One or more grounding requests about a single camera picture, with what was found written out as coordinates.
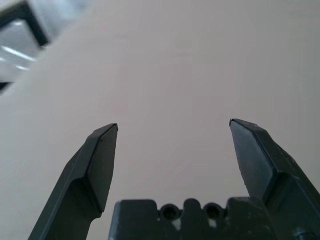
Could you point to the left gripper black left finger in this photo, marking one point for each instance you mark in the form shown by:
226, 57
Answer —
82, 180

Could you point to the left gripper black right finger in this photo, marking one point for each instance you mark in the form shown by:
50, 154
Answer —
275, 180

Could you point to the black-framed side table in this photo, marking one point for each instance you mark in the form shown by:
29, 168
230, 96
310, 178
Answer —
35, 30

